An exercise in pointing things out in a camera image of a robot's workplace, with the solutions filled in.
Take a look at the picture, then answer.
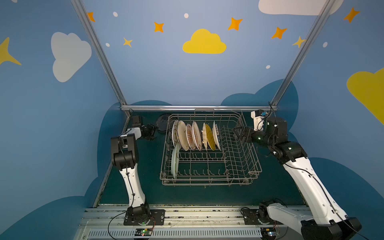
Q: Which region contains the dark black plate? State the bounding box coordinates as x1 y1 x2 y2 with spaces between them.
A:
156 114 171 133

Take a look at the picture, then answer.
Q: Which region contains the white plate green text rim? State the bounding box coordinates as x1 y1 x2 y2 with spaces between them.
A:
213 121 221 150

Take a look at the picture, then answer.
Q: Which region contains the yellow woven plate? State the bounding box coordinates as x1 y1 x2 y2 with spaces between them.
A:
205 124 216 151

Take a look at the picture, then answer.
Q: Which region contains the white plate black emblem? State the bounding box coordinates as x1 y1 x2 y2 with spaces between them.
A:
172 120 179 147

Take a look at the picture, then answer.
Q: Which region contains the orange woven plate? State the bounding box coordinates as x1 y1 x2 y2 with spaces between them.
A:
202 123 208 150

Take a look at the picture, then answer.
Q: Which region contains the cream plate floral rim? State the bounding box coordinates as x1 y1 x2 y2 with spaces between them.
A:
178 121 189 151

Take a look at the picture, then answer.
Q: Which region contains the pale green floral plate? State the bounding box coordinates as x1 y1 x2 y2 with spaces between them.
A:
171 144 181 179

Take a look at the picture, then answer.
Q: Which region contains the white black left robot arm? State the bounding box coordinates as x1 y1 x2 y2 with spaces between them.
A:
111 116 156 223

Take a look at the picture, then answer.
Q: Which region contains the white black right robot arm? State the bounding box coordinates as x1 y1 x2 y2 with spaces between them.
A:
233 118 362 240

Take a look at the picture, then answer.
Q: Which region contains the left green circuit board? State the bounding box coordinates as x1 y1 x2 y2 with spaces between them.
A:
135 229 153 237

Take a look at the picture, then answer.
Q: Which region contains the green circuit board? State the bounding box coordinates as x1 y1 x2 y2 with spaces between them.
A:
135 229 153 237
261 228 278 240

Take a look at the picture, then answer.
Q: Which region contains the right green circuit board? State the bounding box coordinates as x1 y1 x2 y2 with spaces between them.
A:
261 228 278 240

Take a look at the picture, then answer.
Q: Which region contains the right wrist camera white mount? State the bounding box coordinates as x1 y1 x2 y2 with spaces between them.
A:
251 110 269 131

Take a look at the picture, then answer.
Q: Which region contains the horizontal aluminium frame bar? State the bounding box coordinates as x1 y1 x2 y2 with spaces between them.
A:
121 105 278 112

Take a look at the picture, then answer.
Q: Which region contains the grey wire dish rack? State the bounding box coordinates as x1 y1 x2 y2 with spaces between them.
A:
160 112 262 186

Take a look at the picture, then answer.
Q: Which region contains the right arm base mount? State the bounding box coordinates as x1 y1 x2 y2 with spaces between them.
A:
240 208 271 225

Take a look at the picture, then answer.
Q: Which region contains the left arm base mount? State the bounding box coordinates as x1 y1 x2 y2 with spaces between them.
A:
123 210 165 226

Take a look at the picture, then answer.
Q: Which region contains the aluminium rail base frame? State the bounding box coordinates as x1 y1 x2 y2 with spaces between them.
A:
74 205 303 240

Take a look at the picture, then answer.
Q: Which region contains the right diagonal aluminium post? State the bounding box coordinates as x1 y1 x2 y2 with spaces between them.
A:
270 0 336 111

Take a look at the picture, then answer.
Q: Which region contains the diagonal aluminium post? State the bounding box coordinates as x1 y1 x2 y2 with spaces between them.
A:
270 0 336 111
71 0 131 118

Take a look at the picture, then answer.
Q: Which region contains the left diagonal aluminium post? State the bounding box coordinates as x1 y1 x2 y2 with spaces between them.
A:
71 0 131 118

